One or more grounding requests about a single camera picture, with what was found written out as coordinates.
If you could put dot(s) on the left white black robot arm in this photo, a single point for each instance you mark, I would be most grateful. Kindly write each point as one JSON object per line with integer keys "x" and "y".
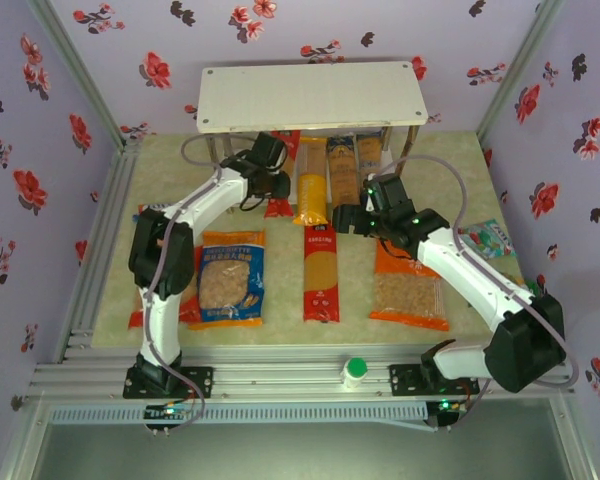
{"x": 160, "y": 320}

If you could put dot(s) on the red spaghetti pack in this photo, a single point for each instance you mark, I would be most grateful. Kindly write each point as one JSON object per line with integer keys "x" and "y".
{"x": 322, "y": 280}
{"x": 290, "y": 150}

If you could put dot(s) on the white two-tier shelf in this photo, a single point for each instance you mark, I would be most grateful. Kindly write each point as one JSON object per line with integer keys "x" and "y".
{"x": 305, "y": 95}

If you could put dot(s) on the brown spaghetti packet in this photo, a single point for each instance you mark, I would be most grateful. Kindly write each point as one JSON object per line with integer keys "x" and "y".
{"x": 369, "y": 150}

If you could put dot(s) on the green red candy bag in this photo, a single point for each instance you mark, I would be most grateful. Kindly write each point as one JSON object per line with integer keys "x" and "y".
{"x": 487, "y": 240}

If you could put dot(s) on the blue orange pasta bag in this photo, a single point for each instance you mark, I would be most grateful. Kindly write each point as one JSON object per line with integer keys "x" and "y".
{"x": 230, "y": 285}

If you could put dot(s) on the red fruit candy bag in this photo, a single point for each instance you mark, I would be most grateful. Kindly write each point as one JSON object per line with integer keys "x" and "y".
{"x": 152, "y": 206}

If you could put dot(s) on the small electronics board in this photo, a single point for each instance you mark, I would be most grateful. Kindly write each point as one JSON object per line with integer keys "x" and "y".
{"x": 445, "y": 405}
{"x": 170, "y": 411}

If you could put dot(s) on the yellow spaghetti pack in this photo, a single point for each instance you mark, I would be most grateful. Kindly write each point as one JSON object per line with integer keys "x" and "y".
{"x": 310, "y": 200}

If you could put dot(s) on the white bottle green cap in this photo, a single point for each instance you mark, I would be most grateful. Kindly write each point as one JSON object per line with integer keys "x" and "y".
{"x": 355, "y": 372}

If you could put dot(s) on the wide blue spaghetti pack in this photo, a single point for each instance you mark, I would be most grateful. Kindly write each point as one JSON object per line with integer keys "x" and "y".
{"x": 341, "y": 170}

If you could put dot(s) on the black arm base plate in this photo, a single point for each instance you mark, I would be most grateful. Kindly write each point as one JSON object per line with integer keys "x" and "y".
{"x": 402, "y": 380}
{"x": 202, "y": 382}

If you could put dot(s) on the aluminium extrusion frame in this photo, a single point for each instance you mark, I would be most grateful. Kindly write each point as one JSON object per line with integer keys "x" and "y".
{"x": 280, "y": 382}

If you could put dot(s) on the red macaroni bag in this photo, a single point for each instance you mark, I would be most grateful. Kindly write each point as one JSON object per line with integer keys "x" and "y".
{"x": 189, "y": 311}

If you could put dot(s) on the grey metal panel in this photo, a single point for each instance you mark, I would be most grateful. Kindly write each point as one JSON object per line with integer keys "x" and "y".
{"x": 300, "y": 455}

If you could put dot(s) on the green yellow candy bag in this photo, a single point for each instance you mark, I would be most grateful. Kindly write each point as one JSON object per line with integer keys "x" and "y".
{"x": 532, "y": 286}

